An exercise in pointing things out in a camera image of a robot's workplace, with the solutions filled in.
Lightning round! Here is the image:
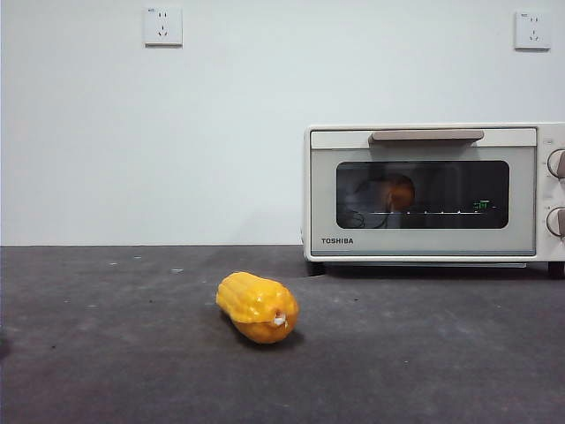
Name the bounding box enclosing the oven glass door with handle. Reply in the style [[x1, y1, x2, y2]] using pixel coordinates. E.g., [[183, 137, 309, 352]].
[[309, 126, 539, 258]]

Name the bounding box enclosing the brown potato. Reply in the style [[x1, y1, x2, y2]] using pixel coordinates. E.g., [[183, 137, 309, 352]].
[[382, 173, 417, 209]]

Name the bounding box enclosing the cream toaster oven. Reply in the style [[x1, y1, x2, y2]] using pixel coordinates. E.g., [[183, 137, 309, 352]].
[[303, 122, 565, 280]]

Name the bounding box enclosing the round oven knob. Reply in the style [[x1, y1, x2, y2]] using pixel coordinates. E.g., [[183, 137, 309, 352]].
[[546, 206, 565, 237], [546, 148, 565, 179]]

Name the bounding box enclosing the yellow corn cob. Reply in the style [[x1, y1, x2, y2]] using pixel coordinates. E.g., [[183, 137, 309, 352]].
[[215, 271, 300, 345]]

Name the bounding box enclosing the oven wire rack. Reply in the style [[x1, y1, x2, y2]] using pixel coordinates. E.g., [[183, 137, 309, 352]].
[[348, 205, 501, 218]]

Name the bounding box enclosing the white wall socket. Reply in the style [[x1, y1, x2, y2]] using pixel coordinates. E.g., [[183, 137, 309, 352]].
[[514, 11, 553, 51], [143, 4, 184, 48]]

